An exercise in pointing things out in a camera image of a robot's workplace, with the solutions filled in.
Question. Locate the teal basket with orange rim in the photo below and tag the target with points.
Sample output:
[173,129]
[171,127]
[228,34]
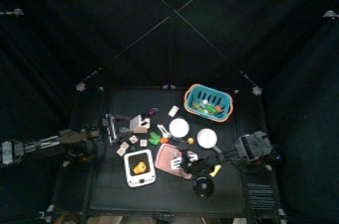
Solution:
[223,104]

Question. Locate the small yellow-orange toy piece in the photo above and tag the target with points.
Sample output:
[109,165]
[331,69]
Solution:
[191,140]

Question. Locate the white toy spatula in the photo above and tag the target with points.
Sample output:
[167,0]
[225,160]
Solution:
[176,163]

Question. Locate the small white box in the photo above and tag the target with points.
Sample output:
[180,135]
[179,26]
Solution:
[140,125]

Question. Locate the white toy tongs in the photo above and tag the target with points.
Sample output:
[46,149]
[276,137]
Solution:
[163,131]

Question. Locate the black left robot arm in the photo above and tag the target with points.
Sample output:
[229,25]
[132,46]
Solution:
[48,143]

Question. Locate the small white toy ball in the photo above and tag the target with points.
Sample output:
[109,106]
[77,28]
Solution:
[204,102]

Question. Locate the round black pot lid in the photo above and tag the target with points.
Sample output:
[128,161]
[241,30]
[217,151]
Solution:
[203,186]

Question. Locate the purple toy eggplant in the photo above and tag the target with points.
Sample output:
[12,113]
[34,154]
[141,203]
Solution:
[152,112]

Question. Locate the green toy leafy vegetable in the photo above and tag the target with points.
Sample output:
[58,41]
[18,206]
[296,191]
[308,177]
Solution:
[153,138]

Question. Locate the black label with white print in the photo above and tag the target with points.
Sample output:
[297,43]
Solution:
[260,195]

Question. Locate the small orange toy ball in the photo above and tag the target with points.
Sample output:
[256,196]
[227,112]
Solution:
[163,140]

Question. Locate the white rectangular toy card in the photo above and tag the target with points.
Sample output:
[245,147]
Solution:
[173,111]

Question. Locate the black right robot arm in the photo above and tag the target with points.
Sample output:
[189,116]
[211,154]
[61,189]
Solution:
[251,147]

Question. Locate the round white plate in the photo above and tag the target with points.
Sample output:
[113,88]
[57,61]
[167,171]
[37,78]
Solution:
[179,128]

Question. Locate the toy sushi piece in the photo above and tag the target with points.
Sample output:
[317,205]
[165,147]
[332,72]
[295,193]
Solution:
[133,139]
[120,152]
[124,145]
[143,142]

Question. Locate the yellow toy banana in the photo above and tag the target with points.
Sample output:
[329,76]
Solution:
[215,170]

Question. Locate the white tray with black inset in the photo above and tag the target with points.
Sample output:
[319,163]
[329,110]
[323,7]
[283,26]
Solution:
[131,175]

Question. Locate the yellow toy cheese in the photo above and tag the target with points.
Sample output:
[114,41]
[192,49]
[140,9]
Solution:
[140,168]

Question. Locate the grey frame corner bracket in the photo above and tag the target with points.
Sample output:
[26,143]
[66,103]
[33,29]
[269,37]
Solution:
[168,86]
[329,14]
[256,90]
[16,12]
[80,86]

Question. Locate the pink cutting board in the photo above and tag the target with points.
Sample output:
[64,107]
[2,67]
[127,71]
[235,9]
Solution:
[165,160]

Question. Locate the small orange toy vegetable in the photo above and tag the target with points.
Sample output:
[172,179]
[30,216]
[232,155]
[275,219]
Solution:
[217,108]

